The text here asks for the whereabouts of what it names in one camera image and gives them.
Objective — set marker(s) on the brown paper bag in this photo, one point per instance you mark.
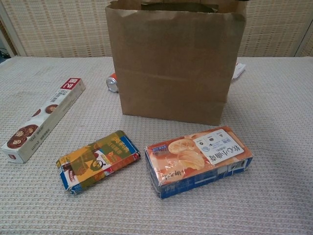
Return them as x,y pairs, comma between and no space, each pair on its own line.
173,68

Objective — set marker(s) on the woven folding screen panel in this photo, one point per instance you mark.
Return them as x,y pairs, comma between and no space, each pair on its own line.
61,27
271,29
309,36

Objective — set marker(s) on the orange green folded carton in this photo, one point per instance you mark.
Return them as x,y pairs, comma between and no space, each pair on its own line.
97,161

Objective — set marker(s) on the white pink packet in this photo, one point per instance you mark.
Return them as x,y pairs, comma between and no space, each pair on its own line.
239,71

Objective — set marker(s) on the orange cookie package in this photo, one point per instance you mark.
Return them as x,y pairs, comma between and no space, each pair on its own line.
193,161

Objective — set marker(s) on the white woven tablecloth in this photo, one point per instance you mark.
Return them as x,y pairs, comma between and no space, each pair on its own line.
73,215

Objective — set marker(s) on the long white cookie box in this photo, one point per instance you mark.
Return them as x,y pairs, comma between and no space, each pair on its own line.
46,117

